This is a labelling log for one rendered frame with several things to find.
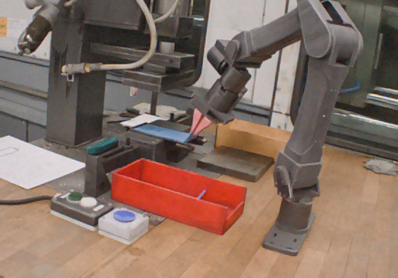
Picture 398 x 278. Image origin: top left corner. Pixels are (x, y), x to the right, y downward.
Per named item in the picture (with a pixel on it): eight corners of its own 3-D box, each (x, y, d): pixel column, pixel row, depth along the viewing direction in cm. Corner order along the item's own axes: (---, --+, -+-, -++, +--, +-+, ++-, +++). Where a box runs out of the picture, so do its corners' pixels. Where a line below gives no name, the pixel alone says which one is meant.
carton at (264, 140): (295, 171, 126) (300, 144, 124) (213, 151, 136) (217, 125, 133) (303, 159, 138) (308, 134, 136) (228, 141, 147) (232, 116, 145)
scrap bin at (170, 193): (222, 236, 84) (227, 207, 83) (110, 199, 93) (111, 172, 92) (242, 212, 95) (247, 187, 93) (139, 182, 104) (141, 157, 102)
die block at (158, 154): (151, 178, 107) (154, 148, 105) (116, 167, 111) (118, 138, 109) (187, 156, 125) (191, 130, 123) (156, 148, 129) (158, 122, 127)
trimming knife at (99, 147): (85, 155, 116) (95, 157, 115) (84, 146, 115) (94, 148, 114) (121, 140, 132) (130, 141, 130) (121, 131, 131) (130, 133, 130)
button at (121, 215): (127, 230, 78) (128, 220, 77) (108, 223, 79) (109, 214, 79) (138, 222, 82) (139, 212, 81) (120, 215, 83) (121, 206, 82)
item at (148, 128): (190, 144, 107) (191, 132, 106) (133, 130, 113) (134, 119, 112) (201, 138, 113) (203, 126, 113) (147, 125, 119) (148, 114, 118)
